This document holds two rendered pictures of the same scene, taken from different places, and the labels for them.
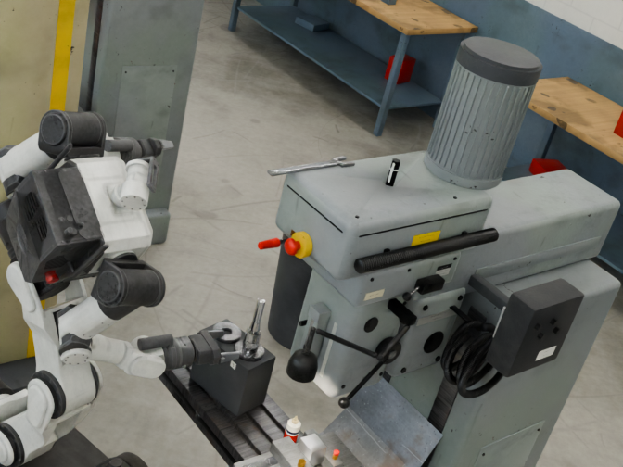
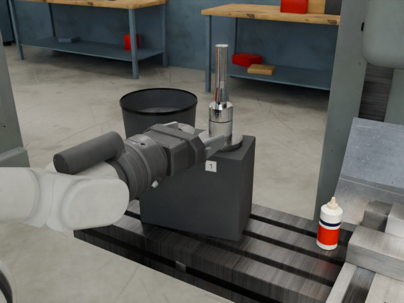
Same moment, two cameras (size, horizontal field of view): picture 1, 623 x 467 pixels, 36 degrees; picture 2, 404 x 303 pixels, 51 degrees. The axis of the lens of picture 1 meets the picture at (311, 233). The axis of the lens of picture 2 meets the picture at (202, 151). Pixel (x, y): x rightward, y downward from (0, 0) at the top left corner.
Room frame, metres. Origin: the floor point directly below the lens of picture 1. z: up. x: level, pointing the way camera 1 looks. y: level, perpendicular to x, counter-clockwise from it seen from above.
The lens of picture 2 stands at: (1.53, 0.34, 1.45)
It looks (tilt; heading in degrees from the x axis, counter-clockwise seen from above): 25 degrees down; 344
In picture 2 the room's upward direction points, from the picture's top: straight up
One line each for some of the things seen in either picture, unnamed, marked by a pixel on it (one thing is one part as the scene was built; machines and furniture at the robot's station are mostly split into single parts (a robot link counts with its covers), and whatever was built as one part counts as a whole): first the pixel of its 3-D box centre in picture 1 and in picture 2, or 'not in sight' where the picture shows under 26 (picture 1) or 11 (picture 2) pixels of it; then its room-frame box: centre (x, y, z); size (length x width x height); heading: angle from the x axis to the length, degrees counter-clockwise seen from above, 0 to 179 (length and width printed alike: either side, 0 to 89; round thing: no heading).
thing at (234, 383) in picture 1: (232, 365); (196, 177); (2.30, 0.13, 1.02); 0.22 x 0.12 x 0.20; 55
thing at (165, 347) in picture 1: (155, 350); (94, 174); (2.09, 0.34, 1.16); 0.11 x 0.11 x 0.11; 37
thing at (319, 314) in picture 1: (311, 341); not in sight; (1.94, -0.07, 1.44); 0.04 x 0.04 x 0.21; 45
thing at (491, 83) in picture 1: (481, 113); not in sight; (2.19, -0.33, 2.05); 0.20 x 0.20 x 0.32
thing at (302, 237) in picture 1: (301, 245); not in sight; (1.85, 0.02, 1.76); 0.06 x 0.02 x 0.06; 45
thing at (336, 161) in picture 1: (311, 166); not in sight; (1.98, 0.04, 1.89); 0.24 x 0.04 x 0.01; 136
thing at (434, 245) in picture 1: (429, 248); not in sight; (1.94, -0.28, 1.79); 0.45 x 0.04 x 0.04; 135
